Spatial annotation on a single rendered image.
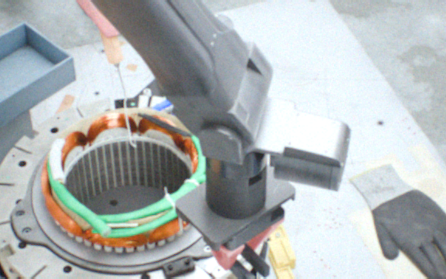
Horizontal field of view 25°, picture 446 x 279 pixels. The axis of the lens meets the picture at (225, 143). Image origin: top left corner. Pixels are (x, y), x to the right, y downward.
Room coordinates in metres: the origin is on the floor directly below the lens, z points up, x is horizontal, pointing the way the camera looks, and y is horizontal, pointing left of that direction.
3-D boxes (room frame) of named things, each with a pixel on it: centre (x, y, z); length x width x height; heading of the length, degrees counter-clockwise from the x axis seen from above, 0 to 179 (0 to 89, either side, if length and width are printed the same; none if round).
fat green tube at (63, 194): (0.72, 0.16, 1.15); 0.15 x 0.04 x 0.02; 24
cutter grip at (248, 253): (0.62, -0.03, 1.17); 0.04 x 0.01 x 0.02; 40
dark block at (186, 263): (0.65, 0.05, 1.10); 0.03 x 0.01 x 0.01; 114
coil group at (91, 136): (0.84, 0.13, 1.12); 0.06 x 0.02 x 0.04; 114
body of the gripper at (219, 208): (0.62, -0.01, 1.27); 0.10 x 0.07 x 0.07; 130
